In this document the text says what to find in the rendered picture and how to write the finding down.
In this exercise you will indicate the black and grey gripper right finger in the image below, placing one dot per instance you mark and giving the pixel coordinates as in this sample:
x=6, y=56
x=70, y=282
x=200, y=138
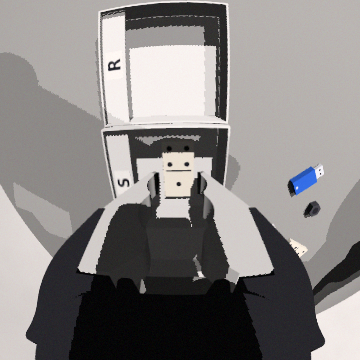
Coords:
x=242, y=246

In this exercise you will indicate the white rack of bins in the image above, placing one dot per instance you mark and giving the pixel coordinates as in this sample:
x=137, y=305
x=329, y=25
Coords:
x=177, y=56

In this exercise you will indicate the blue usb stick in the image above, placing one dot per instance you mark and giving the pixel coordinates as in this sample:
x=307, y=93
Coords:
x=306, y=178

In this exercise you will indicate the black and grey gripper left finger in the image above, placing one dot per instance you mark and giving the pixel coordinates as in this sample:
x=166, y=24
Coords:
x=111, y=244

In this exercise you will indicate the grey hex nut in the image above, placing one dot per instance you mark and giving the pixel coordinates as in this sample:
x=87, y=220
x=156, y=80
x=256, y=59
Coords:
x=313, y=208

